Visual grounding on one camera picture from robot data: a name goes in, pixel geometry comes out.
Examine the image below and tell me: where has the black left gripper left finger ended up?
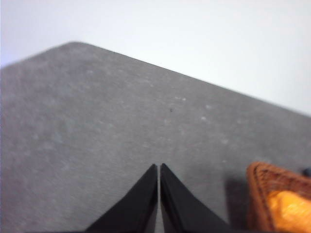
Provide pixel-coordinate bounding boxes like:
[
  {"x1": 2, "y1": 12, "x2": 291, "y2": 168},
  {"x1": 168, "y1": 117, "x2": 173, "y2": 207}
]
[{"x1": 86, "y1": 164, "x2": 158, "y2": 233}]

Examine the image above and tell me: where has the brown wicker basket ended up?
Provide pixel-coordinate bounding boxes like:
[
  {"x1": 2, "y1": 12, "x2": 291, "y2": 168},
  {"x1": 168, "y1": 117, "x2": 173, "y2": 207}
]
[{"x1": 246, "y1": 162, "x2": 311, "y2": 233}]

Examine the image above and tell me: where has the grey table mat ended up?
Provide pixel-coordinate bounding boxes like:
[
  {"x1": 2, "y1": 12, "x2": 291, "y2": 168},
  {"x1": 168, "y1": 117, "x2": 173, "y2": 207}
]
[{"x1": 0, "y1": 42, "x2": 311, "y2": 233}]

